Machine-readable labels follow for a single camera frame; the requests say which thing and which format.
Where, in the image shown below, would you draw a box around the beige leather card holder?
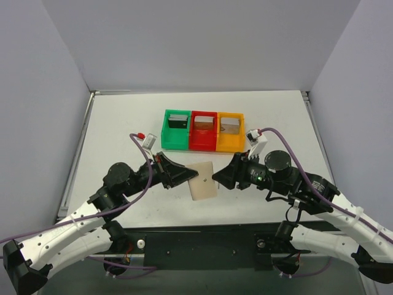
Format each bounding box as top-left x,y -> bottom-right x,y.
187,162 -> 217,201

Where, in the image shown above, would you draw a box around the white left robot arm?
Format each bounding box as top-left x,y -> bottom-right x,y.
2,152 -> 198,294

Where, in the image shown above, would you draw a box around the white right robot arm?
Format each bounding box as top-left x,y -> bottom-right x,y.
212,150 -> 392,284

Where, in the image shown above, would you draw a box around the cards in yellow bin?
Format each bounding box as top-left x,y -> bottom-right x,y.
220,117 -> 240,135

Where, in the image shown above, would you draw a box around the black cards in green bin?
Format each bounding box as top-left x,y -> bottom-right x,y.
168,114 -> 189,129

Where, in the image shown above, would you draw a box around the cards in red bin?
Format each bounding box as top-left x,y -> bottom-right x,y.
194,116 -> 214,130

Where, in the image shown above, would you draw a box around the yellow plastic bin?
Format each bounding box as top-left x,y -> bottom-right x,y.
216,112 -> 245,153

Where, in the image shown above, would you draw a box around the green plastic bin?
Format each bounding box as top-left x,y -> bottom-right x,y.
160,109 -> 191,151

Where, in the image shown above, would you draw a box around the red plastic bin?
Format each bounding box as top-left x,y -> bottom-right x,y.
189,111 -> 217,152

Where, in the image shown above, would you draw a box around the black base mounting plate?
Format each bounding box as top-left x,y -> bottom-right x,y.
105,223 -> 298,270

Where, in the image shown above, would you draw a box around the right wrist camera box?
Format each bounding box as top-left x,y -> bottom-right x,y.
246,129 -> 268,159

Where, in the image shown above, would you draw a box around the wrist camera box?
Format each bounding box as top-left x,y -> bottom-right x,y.
246,129 -> 268,159
142,133 -> 157,151

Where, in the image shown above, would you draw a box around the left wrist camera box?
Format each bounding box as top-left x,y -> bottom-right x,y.
142,133 -> 157,151

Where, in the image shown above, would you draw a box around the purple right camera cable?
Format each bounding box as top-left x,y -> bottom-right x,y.
257,127 -> 393,279

